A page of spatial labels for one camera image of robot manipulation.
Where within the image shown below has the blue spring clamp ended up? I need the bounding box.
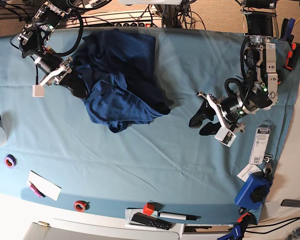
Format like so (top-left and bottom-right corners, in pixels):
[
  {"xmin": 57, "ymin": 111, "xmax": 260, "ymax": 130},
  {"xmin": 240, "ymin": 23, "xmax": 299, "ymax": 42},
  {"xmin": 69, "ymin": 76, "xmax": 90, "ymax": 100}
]
[
  {"xmin": 279, "ymin": 18, "xmax": 296, "ymax": 41},
  {"xmin": 217, "ymin": 225, "xmax": 246, "ymax": 240}
]

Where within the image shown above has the power strip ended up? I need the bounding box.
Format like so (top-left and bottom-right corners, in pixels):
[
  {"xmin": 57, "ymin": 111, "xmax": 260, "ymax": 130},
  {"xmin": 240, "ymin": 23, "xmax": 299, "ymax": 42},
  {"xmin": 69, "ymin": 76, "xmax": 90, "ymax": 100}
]
[{"xmin": 82, "ymin": 9, "xmax": 166, "ymax": 30}]

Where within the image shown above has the light blue table cloth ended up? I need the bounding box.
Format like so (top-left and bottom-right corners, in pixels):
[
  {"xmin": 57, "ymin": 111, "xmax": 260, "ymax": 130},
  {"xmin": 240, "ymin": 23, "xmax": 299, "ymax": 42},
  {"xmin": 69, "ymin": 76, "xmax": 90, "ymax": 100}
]
[{"xmin": 0, "ymin": 27, "xmax": 300, "ymax": 224}]

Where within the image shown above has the blue spring clamp top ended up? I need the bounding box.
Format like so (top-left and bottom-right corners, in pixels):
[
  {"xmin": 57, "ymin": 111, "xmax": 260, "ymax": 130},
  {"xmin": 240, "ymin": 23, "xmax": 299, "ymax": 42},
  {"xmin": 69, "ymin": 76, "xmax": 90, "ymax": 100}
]
[{"xmin": 279, "ymin": 18, "xmax": 296, "ymax": 41}]

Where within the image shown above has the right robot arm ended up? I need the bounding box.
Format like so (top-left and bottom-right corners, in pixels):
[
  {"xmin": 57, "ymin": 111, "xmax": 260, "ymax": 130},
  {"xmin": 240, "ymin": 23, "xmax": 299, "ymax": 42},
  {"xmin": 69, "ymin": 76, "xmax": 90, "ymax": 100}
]
[{"xmin": 17, "ymin": 0, "xmax": 109, "ymax": 99}]

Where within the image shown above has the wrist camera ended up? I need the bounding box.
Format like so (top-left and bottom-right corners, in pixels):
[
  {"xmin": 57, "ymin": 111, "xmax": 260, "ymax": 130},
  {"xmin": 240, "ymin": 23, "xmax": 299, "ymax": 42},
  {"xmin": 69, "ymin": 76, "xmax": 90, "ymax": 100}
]
[
  {"xmin": 32, "ymin": 84, "xmax": 45, "ymax": 98},
  {"xmin": 214, "ymin": 127, "xmax": 237, "ymax": 148}
]

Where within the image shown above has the purple tape roll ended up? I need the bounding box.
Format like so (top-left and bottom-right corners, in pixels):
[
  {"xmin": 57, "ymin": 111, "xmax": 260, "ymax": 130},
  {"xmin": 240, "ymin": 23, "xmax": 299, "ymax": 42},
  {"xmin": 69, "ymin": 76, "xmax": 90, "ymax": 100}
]
[{"xmin": 4, "ymin": 154, "xmax": 17, "ymax": 168}]

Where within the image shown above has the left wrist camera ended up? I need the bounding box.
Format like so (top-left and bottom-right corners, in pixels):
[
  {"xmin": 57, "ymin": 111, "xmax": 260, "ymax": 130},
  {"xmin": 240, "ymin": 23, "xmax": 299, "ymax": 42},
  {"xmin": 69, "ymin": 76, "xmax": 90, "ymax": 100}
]
[{"xmin": 214, "ymin": 127, "xmax": 237, "ymax": 148}]

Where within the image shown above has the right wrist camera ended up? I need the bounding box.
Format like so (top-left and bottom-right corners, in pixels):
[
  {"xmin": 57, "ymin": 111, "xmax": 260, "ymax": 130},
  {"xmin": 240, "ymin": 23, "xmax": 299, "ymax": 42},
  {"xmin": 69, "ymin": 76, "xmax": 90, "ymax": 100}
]
[{"xmin": 32, "ymin": 84, "xmax": 45, "ymax": 98}]

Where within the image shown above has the dark blue t-shirt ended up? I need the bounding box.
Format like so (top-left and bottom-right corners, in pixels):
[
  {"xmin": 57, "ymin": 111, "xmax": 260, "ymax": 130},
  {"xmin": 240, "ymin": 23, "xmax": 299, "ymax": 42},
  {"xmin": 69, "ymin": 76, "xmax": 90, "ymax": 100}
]
[{"xmin": 72, "ymin": 28, "xmax": 171, "ymax": 133}]

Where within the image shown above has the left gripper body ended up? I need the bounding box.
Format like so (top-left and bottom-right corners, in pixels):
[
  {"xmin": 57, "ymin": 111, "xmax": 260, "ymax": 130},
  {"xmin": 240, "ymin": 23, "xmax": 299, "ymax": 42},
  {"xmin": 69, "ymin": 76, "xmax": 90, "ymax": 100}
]
[{"xmin": 196, "ymin": 91, "xmax": 246, "ymax": 135}]

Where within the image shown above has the black phone device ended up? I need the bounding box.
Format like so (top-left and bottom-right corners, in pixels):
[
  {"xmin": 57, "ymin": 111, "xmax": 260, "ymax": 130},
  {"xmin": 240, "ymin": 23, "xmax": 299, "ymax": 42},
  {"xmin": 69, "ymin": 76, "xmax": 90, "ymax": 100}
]
[{"xmin": 280, "ymin": 199, "xmax": 300, "ymax": 208}]

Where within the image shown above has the white marker pen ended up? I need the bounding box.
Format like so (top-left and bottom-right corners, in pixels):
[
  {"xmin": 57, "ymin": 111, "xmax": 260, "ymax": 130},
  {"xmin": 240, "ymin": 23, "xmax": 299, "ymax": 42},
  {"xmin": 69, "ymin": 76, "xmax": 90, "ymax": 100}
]
[{"xmin": 158, "ymin": 211, "xmax": 201, "ymax": 221}]

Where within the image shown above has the orange black clamp top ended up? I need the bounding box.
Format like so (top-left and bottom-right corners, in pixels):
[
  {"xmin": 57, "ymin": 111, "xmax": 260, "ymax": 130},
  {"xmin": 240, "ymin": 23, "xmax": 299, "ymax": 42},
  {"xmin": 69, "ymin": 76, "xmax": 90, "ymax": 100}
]
[{"xmin": 284, "ymin": 42, "xmax": 300, "ymax": 72}]

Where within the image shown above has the blue spring clamp bottom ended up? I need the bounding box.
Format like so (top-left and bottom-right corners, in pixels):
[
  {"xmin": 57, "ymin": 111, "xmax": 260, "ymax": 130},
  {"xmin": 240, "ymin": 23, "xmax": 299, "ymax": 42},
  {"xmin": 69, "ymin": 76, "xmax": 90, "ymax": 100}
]
[{"xmin": 217, "ymin": 225, "xmax": 246, "ymax": 240}]

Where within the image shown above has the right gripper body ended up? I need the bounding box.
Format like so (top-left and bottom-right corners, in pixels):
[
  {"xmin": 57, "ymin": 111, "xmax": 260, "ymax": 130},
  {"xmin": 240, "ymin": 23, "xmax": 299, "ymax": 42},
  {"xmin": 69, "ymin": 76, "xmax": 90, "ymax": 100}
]
[{"xmin": 34, "ymin": 56, "xmax": 72, "ymax": 87}]

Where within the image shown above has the white paper card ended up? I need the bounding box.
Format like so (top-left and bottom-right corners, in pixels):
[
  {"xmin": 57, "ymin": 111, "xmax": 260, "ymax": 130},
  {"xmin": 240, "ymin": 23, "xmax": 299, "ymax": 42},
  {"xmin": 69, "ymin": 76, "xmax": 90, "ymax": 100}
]
[{"xmin": 27, "ymin": 170, "xmax": 62, "ymax": 201}]

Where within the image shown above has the red cube block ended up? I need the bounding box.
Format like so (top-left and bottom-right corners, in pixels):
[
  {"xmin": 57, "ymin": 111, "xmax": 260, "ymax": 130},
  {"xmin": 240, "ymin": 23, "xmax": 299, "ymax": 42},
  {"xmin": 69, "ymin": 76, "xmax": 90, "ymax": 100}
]
[{"xmin": 142, "ymin": 202, "xmax": 155, "ymax": 216}]

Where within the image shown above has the packaged tool blister pack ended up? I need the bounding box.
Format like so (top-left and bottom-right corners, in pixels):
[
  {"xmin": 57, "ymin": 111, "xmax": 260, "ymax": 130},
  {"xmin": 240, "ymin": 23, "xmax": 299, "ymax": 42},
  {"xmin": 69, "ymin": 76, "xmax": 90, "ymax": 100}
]
[{"xmin": 249, "ymin": 120, "xmax": 273, "ymax": 165}]

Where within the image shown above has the white label card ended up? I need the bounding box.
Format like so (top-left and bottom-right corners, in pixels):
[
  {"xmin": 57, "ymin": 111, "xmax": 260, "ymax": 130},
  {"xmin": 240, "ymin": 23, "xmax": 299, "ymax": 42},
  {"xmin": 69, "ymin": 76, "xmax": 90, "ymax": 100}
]
[{"xmin": 237, "ymin": 163, "xmax": 262, "ymax": 182}]

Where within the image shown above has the orange clamp bottom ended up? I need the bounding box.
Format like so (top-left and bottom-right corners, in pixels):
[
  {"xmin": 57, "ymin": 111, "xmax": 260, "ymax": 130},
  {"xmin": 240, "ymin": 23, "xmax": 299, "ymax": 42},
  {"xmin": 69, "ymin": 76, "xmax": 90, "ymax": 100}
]
[{"xmin": 237, "ymin": 212, "xmax": 251, "ymax": 223}]

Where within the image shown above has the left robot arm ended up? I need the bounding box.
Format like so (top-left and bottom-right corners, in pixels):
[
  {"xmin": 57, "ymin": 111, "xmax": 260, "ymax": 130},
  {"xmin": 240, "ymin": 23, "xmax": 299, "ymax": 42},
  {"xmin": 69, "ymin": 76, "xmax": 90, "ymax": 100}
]
[{"xmin": 188, "ymin": 0, "xmax": 279, "ymax": 147}]

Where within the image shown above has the red tape roll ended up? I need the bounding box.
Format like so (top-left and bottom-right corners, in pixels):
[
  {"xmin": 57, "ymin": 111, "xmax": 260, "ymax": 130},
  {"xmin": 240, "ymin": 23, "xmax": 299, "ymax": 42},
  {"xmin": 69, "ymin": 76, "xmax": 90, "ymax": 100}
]
[{"xmin": 73, "ymin": 200, "xmax": 89, "ymax": 213}]

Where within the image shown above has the black remote control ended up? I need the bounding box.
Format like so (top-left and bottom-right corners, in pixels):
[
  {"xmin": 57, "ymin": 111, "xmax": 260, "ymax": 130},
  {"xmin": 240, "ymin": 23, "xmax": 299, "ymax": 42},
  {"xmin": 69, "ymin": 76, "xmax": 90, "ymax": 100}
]
[{"xmin": 131, "ymin": 212, "xmax": 173, "ymax": 230}]

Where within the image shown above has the blue box with knob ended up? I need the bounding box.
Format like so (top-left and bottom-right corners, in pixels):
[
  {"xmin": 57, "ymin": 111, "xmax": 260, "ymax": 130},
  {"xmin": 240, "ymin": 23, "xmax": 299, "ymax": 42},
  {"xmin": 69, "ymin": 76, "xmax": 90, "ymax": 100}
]
[{"xmin": 234, "ymin": 172, "xmax": 273, "ymax": 210}]

